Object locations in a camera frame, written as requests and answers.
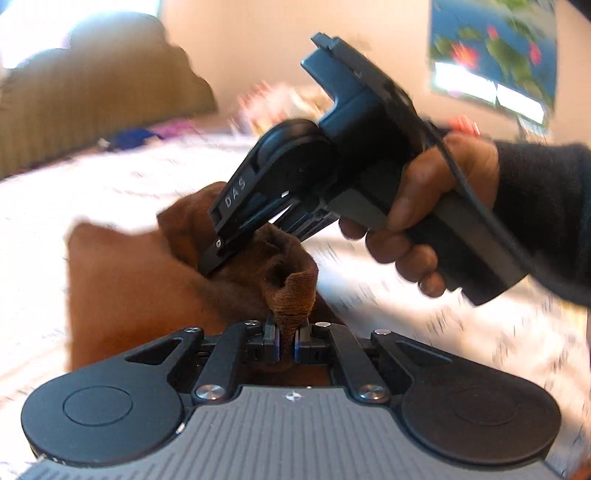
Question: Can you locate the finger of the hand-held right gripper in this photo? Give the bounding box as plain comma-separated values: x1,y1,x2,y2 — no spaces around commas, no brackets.
264,199,339,243
197,150,297,278

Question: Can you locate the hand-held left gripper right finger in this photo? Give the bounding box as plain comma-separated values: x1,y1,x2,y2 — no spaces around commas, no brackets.
294,320,456,402

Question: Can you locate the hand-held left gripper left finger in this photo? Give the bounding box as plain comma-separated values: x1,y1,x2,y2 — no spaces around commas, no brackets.
126,315,281,402

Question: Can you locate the brown cloth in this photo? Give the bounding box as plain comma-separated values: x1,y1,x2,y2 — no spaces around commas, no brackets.
66,181,346,387

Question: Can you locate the person's right forearm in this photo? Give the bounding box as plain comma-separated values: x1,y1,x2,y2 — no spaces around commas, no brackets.
493,141,591,306

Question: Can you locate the person's right hand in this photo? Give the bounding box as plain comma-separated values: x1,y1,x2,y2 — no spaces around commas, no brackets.
338,131,502,299

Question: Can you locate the pink cloth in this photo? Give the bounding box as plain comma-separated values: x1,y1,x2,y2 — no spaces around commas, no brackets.
235,82,334,140

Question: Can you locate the orange thing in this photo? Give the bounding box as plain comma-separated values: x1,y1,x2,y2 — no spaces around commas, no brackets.
447,115,484,137

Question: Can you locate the purple cloth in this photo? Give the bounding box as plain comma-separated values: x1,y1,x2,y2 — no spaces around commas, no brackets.
150,117,205,140

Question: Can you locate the blue cloth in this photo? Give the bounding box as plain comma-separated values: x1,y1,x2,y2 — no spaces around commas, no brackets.
110,128,156,149

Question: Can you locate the white patterned bedsheet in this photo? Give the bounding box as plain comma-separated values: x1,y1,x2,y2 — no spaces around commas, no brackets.
0,129,591,480

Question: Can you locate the olive striped headboard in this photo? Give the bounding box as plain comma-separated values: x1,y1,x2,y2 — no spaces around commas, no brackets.
0,11,219,182

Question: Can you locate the bright window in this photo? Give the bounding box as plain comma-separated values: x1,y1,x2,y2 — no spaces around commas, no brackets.
0,0,163,71

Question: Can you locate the black cable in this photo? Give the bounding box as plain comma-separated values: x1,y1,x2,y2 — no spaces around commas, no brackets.
406,104,559,298

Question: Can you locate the wall poster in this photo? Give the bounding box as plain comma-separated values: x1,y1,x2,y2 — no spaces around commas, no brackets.
428,0,560,126

